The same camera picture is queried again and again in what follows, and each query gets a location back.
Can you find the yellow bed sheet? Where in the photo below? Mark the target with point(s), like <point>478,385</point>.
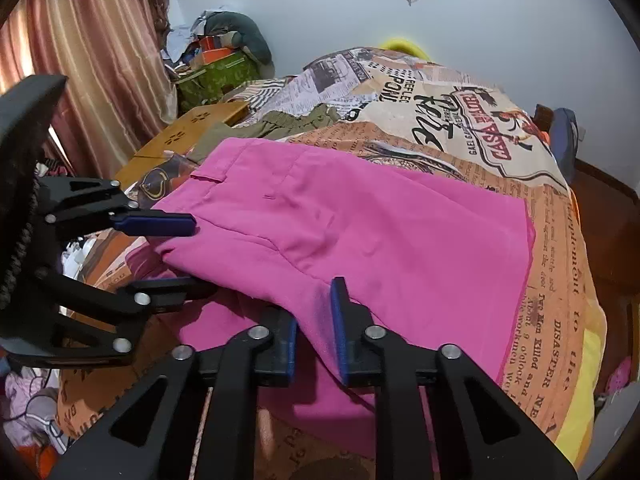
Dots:
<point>582,385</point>

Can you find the blue bag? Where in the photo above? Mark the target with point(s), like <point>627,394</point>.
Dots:
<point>562,135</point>

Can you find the wooden bed frame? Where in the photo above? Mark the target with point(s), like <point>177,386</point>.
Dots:
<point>607,230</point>

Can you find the yellow pillow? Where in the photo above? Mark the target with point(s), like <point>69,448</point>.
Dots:
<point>407,44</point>

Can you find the pink pants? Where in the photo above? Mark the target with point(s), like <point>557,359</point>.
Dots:
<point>360,240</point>

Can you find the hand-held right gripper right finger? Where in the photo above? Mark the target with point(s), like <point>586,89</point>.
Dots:
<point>340,325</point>

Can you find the newspaper print blanket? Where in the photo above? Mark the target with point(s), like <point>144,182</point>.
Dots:
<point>500,150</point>

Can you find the striped pink curtain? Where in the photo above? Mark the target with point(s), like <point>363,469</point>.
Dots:
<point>90,55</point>

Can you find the olive green garment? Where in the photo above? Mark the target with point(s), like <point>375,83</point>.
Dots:
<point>280,125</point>

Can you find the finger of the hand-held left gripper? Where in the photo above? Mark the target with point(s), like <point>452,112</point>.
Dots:
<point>165,223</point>
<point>165,294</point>

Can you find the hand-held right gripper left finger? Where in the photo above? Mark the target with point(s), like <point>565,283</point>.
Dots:
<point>286,340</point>

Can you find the pile of clutter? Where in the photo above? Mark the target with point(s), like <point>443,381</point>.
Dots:
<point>220,55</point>

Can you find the wooden board with cutouts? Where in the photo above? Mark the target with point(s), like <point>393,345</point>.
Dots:
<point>180,135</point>

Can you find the heap of clothes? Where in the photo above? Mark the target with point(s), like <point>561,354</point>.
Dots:
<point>25,410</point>

